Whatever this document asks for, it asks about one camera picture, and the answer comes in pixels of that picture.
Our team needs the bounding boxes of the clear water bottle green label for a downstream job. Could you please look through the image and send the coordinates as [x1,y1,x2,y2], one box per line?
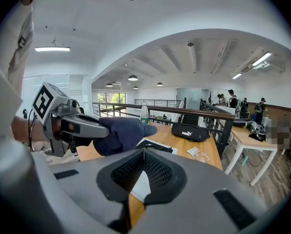
[140,102,149,125]

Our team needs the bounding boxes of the wooden table white legs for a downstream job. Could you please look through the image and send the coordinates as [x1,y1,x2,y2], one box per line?
[223,125,280,187]
[76,122,224,228]

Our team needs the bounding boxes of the white portable gas stove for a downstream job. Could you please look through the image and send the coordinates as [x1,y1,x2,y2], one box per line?
[130,137,178,202]

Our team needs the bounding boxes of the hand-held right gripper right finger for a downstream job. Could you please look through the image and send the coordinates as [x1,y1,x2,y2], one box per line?
[130,148,269,234]

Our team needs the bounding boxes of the person's left forearm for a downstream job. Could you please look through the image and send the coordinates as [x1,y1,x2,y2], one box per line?
[10,115,48,144]

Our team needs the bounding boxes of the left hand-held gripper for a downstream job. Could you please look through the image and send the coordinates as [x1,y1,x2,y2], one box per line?
[31,81,111,158]

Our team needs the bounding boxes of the patterned snack packet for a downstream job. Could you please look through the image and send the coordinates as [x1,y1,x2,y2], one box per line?
[186,146,210,164]

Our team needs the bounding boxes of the black metal railing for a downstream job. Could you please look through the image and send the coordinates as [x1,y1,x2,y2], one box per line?
[91,98,236,157]

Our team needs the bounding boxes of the blue cloth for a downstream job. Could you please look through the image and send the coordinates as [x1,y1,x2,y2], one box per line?
[93,117,158,157]

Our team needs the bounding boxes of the person's white shirt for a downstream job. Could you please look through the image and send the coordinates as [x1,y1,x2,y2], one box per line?
[0,0,35,143]

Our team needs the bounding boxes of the black pouch bag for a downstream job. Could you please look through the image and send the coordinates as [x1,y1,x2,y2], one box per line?
[171,122,210,142]

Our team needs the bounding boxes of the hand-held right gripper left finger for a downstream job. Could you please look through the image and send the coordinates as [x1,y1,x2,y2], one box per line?
[32,148,146,234]

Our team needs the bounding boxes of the person's left hand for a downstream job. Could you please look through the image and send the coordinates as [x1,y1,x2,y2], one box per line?
[51,117,63,140]

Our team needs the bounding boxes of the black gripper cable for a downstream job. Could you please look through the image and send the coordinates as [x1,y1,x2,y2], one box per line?
[27,108,38,153]

